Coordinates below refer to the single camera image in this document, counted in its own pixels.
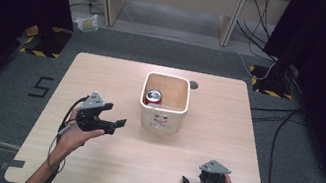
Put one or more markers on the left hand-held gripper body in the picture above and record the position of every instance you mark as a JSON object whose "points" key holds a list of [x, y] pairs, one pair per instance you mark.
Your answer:
{"points": [[90, 116]]}

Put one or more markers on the striped stand base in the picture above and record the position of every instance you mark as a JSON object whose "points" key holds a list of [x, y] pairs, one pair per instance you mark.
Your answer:
{"points": [[269, 88], [46, 42]]}

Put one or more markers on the crumpled clear plastic bag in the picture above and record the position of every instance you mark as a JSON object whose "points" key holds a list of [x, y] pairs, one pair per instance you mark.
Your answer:
{"points": [[87, 23]]}

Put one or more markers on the grey tape strip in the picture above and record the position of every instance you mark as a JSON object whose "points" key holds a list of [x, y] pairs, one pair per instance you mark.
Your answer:
{"points": [[13, 164]]}

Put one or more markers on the red drink can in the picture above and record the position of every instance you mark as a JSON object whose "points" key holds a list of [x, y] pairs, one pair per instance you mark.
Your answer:
{"points": [[153, 96]]}

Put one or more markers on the person's left hand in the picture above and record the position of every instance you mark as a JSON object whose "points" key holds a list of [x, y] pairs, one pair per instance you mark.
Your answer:
{"points": [[73, 138]]}

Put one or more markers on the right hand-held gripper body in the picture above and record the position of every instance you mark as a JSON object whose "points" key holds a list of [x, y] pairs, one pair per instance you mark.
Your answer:
{"points": [[211, 178]]}

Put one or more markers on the dark round table grommet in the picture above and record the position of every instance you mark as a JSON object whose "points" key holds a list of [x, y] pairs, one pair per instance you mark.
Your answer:
{"points": [[193, 84]]}

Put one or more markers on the white square bin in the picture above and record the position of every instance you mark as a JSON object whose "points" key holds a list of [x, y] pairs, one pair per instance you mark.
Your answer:
{"points": [[163, 118]]}

